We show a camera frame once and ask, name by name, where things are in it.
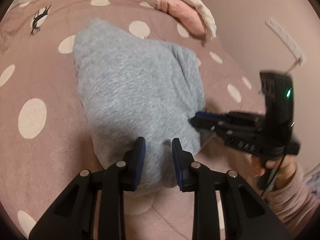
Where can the pink folded garment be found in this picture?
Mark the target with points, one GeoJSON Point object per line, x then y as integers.
{"type": "Point", "coordinates": [182, 12]}

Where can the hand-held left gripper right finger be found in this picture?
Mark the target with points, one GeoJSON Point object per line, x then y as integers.
{"type": "Point", "coordinates": [178, 162]}

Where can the person's right hand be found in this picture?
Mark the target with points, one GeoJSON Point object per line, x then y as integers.
{"type": "Point", "coordinates": [257, 166]}

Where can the white folded garment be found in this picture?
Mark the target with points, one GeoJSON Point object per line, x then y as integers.
{"type": "Point", "coordinates": [197, 5]}

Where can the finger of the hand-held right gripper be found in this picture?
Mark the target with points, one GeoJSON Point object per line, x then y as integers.
{"type": "Point", "coordinates": [205, 125]}
{"type": "Point", "coordinates": [210, 116]}

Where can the grey printed sweatshirt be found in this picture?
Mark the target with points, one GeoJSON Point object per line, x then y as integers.
{"type": "Point", "coordinates": [130, 85]}

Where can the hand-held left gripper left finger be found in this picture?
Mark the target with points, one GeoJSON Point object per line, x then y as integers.
{"type": "Point", "coordinates": [140, 160]}

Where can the pink polka dot blanket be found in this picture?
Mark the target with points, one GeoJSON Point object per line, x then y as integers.
{"type": "Point", "coordinates": [50, 155]}

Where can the person's right forearm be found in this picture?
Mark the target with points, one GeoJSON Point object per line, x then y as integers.
{"type": "Point", "coordinates": [295, 200]}

